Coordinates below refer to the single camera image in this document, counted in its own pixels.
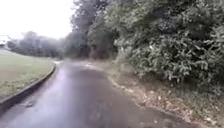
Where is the grey stone kerb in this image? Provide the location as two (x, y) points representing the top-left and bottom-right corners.
(0, 63), (58, 113)

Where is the wet grey asphalt path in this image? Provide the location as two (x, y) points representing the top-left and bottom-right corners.
(0, 60), (201, 128)

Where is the dense green wood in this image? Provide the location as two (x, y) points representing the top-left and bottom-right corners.
(63, 0), (224, 88)

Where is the distant row of trees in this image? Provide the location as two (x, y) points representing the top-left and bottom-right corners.
(6, 31), (66, 59)

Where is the green grass field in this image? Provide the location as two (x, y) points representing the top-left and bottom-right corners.
(0, 48), (56, 101)

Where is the leaf-strewn dirt verge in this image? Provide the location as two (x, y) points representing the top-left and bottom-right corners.
(87, 59), (224, 128)

